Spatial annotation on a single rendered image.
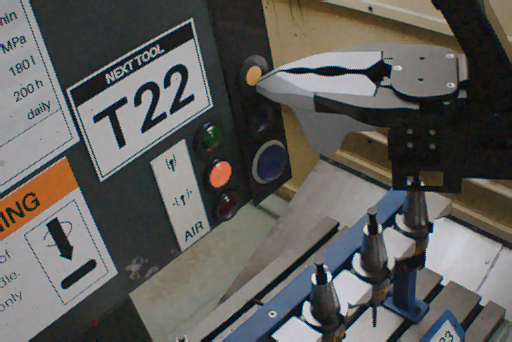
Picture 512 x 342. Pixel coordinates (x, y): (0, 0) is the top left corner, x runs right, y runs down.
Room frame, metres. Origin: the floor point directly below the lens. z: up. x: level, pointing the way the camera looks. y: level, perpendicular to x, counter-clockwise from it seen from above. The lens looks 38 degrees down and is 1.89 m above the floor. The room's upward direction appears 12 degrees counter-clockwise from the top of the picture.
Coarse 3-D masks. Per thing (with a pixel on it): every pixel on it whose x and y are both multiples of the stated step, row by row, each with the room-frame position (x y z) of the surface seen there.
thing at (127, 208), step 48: (48, 0) 0.31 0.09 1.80; (96, 0) 0.33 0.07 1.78; (144, 0) 0.35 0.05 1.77; (192, 0) 0.37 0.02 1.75; (48, 48) 0.31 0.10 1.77; (96, 48) 0.32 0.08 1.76; (192, 144) 0.35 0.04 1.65; (96, 192) 0.30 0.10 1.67; (144, 192) 0.32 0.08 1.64; (240, 192) 0.37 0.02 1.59; (144, 240) 0.31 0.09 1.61; (48, 336) 0.25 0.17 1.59
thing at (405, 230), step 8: (400, 216) 0.67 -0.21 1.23; (432, 216) 0.65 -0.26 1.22; (400, 224) 0.65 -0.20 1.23; (432, 224) 0.64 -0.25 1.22; (408, 232) 0.63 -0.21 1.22; (416, 232) 0.62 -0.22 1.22; (424, 232) 0.62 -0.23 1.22; (432, 232) 0.63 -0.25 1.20; (416, 240) 0.62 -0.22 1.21; (424, 240) 0.62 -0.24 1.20
